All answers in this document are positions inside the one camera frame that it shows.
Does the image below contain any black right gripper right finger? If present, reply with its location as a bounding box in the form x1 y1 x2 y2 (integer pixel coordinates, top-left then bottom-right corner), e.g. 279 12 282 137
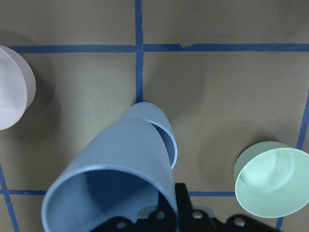
175 183 193 214

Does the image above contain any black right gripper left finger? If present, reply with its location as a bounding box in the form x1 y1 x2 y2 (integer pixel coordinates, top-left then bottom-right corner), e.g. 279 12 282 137
157 191 178 214

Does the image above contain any blue cup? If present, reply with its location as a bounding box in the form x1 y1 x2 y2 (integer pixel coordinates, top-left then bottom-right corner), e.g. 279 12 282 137
41 118 178 232
120 102 178 169

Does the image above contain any green bowl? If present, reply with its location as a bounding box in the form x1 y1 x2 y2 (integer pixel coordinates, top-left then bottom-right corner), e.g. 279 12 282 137
233 141 309 218

